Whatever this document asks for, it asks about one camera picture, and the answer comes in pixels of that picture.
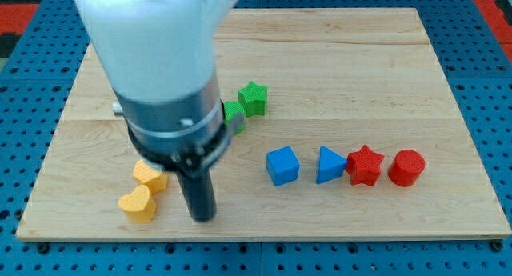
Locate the wooden board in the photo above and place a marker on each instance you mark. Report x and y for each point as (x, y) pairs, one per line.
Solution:
(340, 78)

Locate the yellow heart block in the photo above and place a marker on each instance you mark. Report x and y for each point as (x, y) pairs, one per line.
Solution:
(139, 206)

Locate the red cylinder block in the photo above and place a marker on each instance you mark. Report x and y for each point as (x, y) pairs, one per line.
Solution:
(406, 168)

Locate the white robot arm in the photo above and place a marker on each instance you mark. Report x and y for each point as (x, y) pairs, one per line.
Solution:
(159, 58)

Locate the grey and black wrist mount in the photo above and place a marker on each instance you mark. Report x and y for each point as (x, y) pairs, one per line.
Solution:
(186, 132)

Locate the green star block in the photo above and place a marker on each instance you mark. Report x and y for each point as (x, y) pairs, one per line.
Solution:
(253, 98)

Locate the blue cube block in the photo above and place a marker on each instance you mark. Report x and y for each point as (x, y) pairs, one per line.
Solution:
(282, 165)

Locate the red star block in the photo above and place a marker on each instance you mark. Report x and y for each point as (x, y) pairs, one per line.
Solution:
(364, 166)

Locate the yellow hexagon block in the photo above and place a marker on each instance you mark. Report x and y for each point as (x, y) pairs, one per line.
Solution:
(144, 174)

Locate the blue triangle block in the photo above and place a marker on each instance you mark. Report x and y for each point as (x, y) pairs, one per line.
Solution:
(330, 165)

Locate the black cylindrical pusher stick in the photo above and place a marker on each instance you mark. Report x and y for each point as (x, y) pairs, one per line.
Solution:
(199, 195)

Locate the green circle block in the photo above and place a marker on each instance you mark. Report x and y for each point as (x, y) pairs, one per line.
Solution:
(234, 114)

